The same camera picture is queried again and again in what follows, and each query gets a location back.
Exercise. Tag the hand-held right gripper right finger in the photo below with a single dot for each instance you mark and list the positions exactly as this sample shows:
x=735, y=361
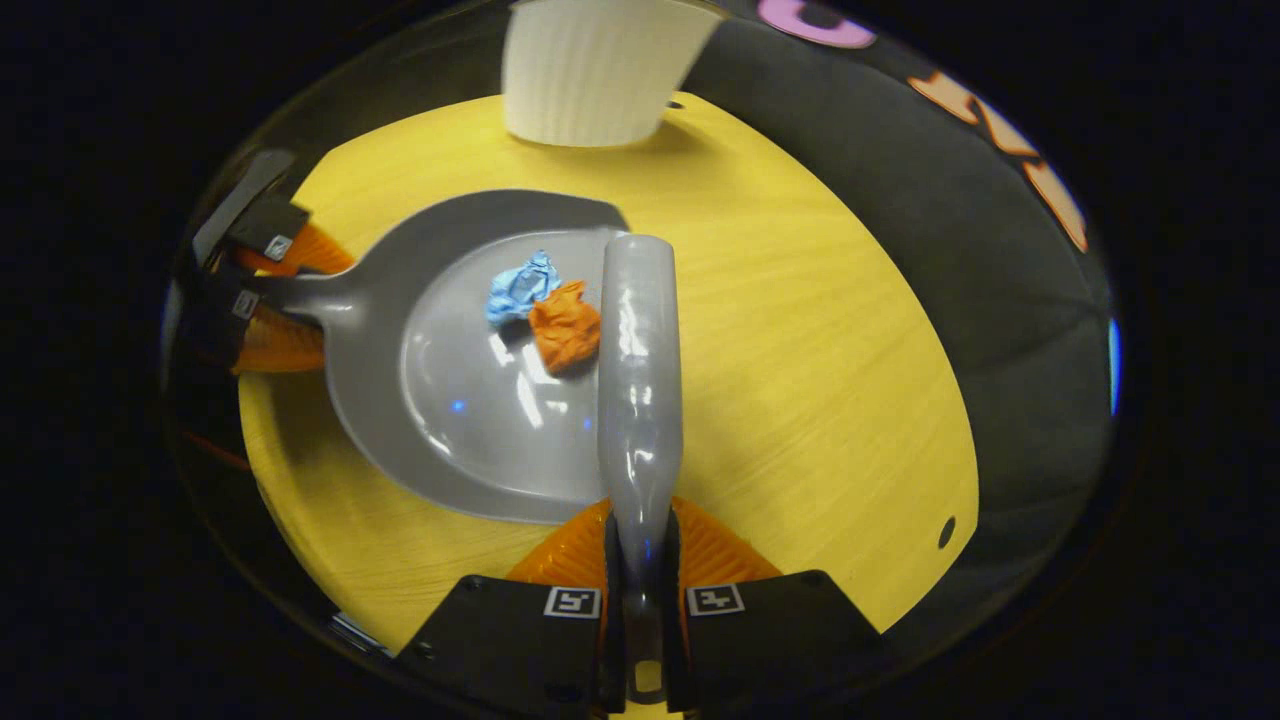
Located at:
x=673, y=620

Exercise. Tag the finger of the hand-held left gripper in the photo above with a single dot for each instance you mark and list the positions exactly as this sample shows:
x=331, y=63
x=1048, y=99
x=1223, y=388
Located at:
x=225, y=325
x=270, y=228

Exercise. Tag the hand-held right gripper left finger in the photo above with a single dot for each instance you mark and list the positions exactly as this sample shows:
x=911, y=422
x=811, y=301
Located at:
x=613, y=620

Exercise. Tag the grey plastic dustpan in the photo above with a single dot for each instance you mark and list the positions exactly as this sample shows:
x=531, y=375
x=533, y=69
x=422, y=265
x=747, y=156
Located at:
x=450, y=430

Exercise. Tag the blue paper trash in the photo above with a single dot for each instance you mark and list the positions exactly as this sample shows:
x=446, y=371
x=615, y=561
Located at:
x=520, y=288

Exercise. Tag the small grey broom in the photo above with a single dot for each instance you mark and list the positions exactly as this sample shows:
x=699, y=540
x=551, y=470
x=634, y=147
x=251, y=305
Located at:
x=640, y=350

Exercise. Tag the orange paper trash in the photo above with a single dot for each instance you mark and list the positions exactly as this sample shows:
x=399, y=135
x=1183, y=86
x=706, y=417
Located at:
x=565, y=325

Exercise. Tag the white ribbed garbage bin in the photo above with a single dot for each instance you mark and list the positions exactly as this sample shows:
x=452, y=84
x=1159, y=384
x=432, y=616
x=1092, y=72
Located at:
x=595, y=70

